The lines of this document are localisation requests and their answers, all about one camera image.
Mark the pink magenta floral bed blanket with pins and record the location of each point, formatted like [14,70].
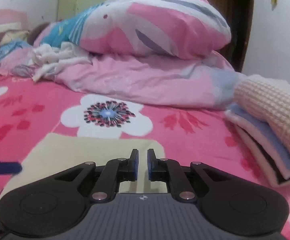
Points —
[30,111]

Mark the beige zip hoodie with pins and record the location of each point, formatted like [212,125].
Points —
[56,153]

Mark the crumpled white cloth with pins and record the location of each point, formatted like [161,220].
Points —
[52,60]

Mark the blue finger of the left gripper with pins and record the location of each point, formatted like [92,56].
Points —
[10,168]

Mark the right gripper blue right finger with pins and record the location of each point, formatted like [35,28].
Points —
[172,173]

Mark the stack of folded clothes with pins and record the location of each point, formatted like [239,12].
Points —
[269,152]

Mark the light blue crumpled garment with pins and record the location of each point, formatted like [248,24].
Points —
[7,48]

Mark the brown wooden door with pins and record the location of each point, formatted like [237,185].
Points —
[239,15]

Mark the large pink blue cartoon pillow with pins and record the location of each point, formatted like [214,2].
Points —
[186,29]

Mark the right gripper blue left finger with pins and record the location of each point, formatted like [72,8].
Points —
[108,177]

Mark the light pink quilt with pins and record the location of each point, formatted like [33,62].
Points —
[152,80]

